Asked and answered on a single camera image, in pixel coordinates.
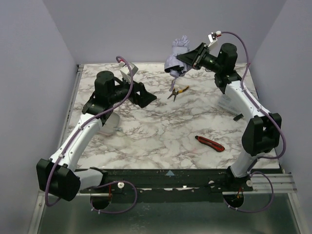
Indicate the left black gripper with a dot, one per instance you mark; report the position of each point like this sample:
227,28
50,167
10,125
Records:
136,92

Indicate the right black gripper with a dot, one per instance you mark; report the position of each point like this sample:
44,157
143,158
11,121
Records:
200,56

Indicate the pink zippered umbrella case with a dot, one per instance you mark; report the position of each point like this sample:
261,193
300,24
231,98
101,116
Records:
111,125

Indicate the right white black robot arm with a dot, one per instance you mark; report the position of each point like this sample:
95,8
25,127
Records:
262,132

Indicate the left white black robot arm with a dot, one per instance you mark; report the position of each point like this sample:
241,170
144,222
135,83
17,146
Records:
57,175

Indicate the yellow black pliers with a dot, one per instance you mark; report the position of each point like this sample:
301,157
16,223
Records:
175,92

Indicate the red black utility knife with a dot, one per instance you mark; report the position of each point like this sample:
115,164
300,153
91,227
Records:
214,145

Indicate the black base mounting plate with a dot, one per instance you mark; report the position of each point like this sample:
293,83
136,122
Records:
170,185

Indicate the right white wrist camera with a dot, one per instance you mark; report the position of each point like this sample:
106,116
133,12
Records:
213,38

